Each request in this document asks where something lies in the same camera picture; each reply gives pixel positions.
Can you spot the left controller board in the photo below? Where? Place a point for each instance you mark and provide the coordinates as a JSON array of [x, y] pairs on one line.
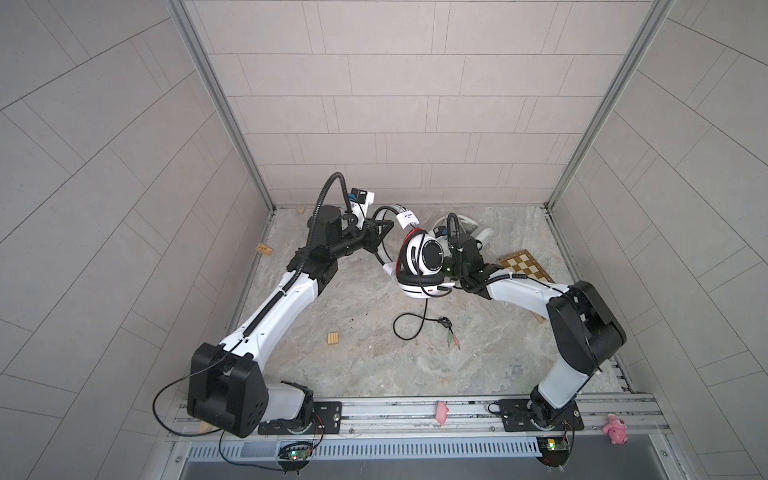
[[295, 456]]

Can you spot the pink plush toy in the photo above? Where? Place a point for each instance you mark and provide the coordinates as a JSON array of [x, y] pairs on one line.
[[615, 429]]

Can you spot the black white headphones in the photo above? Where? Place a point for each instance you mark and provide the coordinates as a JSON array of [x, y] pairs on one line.
[[418, 268]]

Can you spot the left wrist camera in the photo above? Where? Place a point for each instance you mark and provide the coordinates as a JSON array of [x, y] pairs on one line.
[[360, 201]]

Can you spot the right controller board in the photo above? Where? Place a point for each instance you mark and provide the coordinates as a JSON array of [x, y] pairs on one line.
[[555, 451]]

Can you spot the wooden chessboard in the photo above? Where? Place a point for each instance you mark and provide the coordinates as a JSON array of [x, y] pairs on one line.
[[525, 263]]

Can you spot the controller board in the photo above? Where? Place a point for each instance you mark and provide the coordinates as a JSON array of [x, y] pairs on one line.
[[295, 456], [555, 451]]

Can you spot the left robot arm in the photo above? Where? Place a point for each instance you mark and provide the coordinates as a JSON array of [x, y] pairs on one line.
[[226, 386]]

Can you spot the pink clip on rail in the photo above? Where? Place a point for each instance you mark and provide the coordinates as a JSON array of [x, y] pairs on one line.
[[441, 413]]

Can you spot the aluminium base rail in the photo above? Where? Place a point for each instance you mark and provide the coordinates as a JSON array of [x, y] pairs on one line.
[[481, 416]]

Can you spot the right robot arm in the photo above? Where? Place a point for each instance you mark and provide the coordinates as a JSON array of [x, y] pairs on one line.
[[585, 329]]

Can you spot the white grey headphones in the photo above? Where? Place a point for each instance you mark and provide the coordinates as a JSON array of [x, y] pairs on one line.
[[481, 233]]

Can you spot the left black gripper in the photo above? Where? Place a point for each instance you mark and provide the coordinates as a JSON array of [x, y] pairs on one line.
[[369, 239]]

